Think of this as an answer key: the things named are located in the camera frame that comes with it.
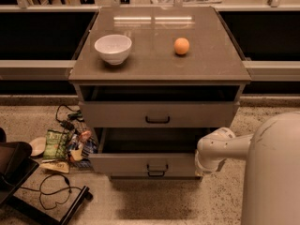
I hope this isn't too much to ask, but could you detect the yellow snack bag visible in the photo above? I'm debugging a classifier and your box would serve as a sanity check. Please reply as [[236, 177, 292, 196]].
[[40, 161, 69, 173]]

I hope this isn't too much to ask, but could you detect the white ceramic bowl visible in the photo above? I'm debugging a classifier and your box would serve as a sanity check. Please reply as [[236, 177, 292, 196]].
[[94, 35, 132, 65]]

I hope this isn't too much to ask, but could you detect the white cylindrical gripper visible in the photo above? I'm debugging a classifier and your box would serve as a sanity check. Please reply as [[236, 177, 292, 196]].
[[195, 151, 224, 175]]

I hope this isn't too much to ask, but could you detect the green chip bag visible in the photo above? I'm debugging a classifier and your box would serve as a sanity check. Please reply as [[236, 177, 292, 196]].
[[43, 129, 68, 160]]

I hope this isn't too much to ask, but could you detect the grey bottom drawer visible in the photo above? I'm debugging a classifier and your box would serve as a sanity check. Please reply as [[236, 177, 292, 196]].
[[109, 172, 202, 180]]

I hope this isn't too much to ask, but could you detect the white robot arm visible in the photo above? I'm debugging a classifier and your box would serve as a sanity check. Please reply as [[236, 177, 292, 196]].
[[195, 112, 300, 225]]

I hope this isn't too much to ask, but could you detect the grey drawer cabinet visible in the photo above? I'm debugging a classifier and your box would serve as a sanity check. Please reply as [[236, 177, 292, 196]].
[[67, 6, 252, 182]]

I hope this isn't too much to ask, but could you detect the black chair base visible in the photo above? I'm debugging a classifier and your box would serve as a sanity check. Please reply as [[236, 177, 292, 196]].
[[0, 128, 93, 225]]

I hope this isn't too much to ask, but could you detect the black power adapter cable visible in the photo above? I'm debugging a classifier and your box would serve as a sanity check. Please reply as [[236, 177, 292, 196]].
[[54, 104, 84, 132]]

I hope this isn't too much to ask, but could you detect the black floor cable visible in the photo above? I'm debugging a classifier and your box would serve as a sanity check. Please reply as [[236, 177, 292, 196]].
[[19, 172, 83, 212]]

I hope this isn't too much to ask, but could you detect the grey top drawer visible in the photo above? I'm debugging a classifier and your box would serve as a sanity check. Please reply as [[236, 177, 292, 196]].
[[80, 85, 239, 128]]

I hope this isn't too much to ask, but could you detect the orange fruit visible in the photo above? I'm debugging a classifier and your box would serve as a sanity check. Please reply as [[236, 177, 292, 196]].
[[173, 37, 189, 55]]

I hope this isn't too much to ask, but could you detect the white paper plate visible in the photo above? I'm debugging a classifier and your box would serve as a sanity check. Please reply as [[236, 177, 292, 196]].
[[29, 137, 46, 157]]

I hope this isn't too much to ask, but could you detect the grey drawer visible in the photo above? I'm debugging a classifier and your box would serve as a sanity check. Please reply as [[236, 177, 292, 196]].
[[80, 85, 239, 128], [109, 172, 202, 180], [89, 127, 212, 176]]

